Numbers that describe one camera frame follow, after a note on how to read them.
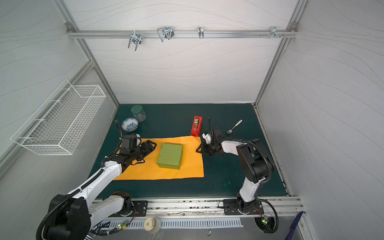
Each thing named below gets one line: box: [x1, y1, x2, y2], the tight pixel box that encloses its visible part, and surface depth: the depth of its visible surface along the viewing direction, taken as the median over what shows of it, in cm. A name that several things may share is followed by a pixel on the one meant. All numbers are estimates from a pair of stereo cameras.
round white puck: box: [143, 216, 162, 234], surface depth 62 cm
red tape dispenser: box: [191, 115, 203, 137], surface depth 103 cm
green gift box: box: [156, 143, 183, 170], surface depth 87 cm
